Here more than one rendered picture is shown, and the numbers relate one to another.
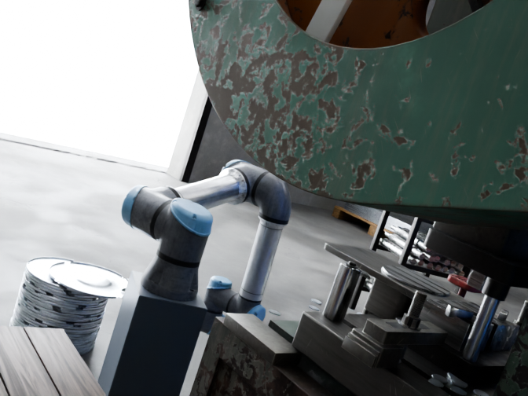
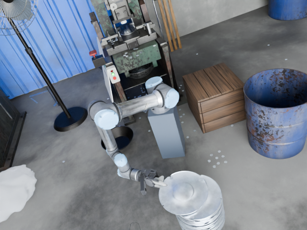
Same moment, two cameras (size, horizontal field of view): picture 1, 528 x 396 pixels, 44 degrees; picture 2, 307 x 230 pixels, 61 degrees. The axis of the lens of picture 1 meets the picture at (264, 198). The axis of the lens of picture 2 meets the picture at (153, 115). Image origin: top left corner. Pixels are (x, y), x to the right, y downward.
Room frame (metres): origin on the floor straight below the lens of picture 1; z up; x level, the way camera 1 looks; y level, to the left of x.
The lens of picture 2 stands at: (2.85, 0.98, 1.55)
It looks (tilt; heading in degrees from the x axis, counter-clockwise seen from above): 38 degrees down; 217
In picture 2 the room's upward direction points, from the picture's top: 19 degrees counter-clockwise
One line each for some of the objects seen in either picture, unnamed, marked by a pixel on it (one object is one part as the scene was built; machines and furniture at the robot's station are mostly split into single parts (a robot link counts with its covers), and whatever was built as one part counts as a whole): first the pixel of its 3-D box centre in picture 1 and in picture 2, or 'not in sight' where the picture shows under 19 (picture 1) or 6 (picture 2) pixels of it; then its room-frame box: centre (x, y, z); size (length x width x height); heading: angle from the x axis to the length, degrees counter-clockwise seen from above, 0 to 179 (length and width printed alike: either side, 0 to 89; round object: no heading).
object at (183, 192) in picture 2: (92, 279); (182, 191); (2.14, 0.46, 0.24); 0.29 x 0.29 x 0.01
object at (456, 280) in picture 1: (460, 295); (94, 56); (1.43, -0.48, 0.72); 0.07 x 0.06 x 0.08; 41
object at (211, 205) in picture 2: (70, 274); (195, 195); (2.14, 0.54, 0.23); 0.29 x 0.29 x 0.01
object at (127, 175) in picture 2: (208, 320); (126, 171); (2.10, 0.05, 0.24); 0.11 x 0.08 x 0.09; 89
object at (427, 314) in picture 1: (467, 324); (126, 29); (1.04, -0.38, 0.76); 0.15 x 0.09 x 0.05; 131
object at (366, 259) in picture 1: (383, 302); (131, 40); (1.17, -0.27, 0.72); 0.25 x 0.14 x 0.14; 41
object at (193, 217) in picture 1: (185, 229); (156, 88); (1.66, 0.17, 0.62); 0.13 x 0.12 x 0.14; 59
